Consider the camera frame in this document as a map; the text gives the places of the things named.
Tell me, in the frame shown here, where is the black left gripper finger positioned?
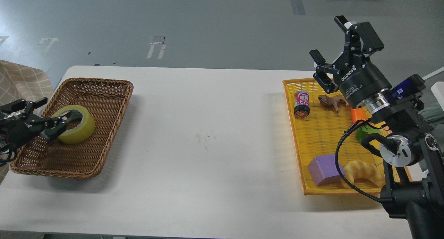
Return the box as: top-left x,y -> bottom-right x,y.
0,97 -> 48,119
42,111 -> 84,142

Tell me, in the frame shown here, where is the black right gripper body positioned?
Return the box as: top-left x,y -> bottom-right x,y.
333,53 -> 392,109

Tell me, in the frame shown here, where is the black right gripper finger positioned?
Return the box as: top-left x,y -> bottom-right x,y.
334,16 -> 384,59
309,49 -> 342,94

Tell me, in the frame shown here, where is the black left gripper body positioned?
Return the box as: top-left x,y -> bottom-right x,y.
1,114 -> 43,153

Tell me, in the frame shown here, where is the yellow tape roll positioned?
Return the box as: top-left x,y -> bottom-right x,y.
51,105 -> 96,144

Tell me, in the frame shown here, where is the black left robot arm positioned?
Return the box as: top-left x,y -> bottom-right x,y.
0,97 -> 84,166

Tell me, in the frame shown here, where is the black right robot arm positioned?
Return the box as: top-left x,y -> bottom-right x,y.
310,16 -> 444,239

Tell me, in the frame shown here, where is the brown toy lion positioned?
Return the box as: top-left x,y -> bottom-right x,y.
317,95 -> 350,114

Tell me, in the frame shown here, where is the beige checkered cloth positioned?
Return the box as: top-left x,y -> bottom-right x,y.
0,60 -> 54,105

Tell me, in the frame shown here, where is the orange toy carrot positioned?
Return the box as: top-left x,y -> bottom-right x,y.
350,108 -> 391,144

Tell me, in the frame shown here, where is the small drink can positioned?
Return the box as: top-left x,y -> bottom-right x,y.
293,90 -> 310,118

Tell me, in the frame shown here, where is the yellow plastic basket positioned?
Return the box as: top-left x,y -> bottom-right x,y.
282,78 -> 413,196

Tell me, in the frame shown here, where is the brown wicker basket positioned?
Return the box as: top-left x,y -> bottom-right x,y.
9,78 -> 134,179

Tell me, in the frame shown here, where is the white chair leg caster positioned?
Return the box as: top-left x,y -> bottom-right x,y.
422,67 -> 444,80

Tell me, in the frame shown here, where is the purple foam cube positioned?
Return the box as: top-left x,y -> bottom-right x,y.
308,154 -> 342,186

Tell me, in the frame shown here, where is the toy croissant bread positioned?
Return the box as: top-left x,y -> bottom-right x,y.
342,160 -> 385,190

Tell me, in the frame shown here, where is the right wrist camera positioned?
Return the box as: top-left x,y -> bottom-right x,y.
388,74 -> 426,103

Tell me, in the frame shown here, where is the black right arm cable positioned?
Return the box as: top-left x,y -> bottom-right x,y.
335,119 -> 389,203

